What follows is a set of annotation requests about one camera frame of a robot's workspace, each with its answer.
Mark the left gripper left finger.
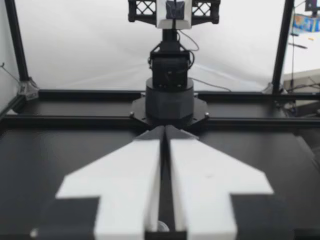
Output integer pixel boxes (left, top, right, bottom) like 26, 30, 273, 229
29, 125, 168, 240

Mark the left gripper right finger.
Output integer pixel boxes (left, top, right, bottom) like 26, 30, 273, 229
166, 124, 298, 240

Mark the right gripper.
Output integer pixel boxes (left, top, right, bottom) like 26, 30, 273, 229
127, 0, 221, 29

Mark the black frame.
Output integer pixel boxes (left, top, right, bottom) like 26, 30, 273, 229
0, 0, 320, 131

